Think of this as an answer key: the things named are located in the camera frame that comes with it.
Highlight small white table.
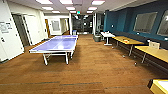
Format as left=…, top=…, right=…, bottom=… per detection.
left=99, top=31, right=116, bottom=47

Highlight blue ping pong table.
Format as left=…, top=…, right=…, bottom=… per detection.
left=28, top=34, right=80, bottom=66

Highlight ceiling light panel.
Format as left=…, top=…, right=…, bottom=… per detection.
left=34, top=0, right=54, bottom=5
left=91, top=0, right=106, bottom=6
left=59, top=0, right=74, bottom=5

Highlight dark framed wall window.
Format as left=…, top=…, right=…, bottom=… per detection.
left=156, top=9, right=168, bottom=37
left=133, top=11, right=159, bottom=34

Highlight brown wooden door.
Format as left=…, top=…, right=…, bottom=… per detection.
left=44, top=18, right=51, bottom=38

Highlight white door with notices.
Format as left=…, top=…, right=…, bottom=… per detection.
left=0, top=0, right=25, bottom=63

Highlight grey waste bin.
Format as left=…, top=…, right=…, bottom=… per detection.
left=93, top=34, right=102, bottom=43

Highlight long wooden bench table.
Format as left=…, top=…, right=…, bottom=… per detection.
left=111, top=35, right=145, bottom=57
left=134, top=45, right=168, bottom=68

